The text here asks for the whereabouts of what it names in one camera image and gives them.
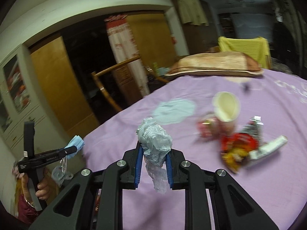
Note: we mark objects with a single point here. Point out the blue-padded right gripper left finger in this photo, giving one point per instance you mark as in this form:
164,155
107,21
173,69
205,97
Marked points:
123,174

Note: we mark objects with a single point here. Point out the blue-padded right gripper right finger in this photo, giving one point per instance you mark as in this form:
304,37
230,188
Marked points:
185,175

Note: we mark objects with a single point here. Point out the grey plastic bag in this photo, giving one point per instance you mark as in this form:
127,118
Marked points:
156,144

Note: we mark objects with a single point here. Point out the blue face mask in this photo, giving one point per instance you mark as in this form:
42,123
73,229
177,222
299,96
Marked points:
75,160

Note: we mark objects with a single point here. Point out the red snack bag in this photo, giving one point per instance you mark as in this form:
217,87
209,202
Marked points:
236,148

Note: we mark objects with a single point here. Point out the white paper cup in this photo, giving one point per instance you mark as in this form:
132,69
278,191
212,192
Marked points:
227,109

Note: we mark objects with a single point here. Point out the small white grey box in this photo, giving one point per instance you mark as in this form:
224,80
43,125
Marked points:
267,149

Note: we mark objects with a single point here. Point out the maroon sleeve forearm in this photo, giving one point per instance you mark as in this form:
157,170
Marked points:
26,212

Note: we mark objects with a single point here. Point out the person's left hand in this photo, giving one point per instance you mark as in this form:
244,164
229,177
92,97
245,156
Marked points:
43,192

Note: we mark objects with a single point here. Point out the white plastic bag on floor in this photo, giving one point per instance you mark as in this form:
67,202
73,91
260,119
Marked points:
60,174

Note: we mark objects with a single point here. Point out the purple bed sheet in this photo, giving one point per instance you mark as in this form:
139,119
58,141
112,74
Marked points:
277,184

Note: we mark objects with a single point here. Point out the wooden armchair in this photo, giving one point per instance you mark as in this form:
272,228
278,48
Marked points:
122,76

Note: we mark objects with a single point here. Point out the tan brown pillow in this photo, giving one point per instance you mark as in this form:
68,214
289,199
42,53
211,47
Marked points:
230,63

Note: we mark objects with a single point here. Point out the red white floral curtain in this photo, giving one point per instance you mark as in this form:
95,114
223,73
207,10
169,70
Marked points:
124,47

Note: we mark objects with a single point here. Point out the dark wooden wardrobe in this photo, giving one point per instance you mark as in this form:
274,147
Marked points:
199,39

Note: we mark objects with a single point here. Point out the yellow cloth covered chair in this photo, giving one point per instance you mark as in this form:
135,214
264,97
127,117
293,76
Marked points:
258,48

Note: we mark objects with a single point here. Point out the beige hanging jacket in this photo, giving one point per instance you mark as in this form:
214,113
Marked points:
191,12

